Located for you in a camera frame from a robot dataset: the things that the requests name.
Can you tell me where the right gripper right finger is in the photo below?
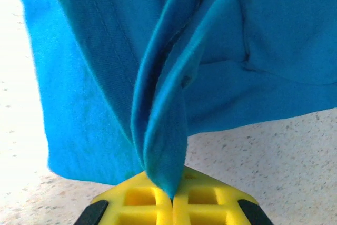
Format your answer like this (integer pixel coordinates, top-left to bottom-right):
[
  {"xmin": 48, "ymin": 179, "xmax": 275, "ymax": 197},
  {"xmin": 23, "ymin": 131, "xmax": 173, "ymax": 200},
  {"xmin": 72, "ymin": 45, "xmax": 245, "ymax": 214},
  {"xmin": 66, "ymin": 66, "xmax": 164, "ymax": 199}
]
[{"xmin": 172, "ymin": 166, "xmax": 274, "ymax": 225}]

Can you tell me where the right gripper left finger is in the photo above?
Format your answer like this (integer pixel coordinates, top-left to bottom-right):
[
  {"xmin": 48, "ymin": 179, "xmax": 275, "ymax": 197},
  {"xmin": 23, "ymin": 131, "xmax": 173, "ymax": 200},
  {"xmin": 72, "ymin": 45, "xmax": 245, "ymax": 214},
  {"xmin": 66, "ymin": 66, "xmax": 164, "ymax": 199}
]
[{"xmin": 76, "ymin": 171, "xmax": 174, "ymax": 225}]

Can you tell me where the blue t-shirt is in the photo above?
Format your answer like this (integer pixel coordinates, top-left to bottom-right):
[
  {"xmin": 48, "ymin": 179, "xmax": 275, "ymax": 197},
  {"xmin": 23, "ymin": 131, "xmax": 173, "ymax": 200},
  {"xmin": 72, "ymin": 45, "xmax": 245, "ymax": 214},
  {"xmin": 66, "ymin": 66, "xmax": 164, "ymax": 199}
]
[{"xmin": 10, "ymin": 0, "xmax": 337, "ymax": 201}]

